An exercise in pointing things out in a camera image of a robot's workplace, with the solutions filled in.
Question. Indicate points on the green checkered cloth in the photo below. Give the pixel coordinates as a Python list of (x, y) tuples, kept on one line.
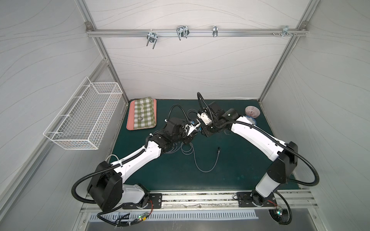
[(149, 120)]

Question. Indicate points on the blue patterned bowl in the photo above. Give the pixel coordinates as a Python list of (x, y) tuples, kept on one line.
[(251, 120)]

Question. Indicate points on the aluminium front rail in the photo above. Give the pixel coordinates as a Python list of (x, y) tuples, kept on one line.
[(227, 200)]

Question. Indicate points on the white wire basket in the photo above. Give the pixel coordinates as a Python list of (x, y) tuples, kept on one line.
[(84, 119)]

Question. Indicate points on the pink tray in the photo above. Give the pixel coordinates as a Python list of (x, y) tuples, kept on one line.
[(130, 120)]

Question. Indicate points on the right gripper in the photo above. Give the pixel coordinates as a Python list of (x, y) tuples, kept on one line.
[(204, 130)]

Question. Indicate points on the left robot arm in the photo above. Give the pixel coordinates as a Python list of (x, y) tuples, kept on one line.
[(107, 186)]

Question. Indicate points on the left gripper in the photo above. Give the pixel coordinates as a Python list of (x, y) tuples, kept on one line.
[(190, 134)]

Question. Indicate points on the metal crossbar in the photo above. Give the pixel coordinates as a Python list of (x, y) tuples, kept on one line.
[(213, 32)]

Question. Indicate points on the pink striped bowl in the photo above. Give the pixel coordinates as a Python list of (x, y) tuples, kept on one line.
[(252, 111)]

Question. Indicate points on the spoon with white handle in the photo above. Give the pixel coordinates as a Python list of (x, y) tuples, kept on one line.
[(141, 117)]

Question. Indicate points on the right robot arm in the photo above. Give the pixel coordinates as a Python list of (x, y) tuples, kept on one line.
[(284, 156)]

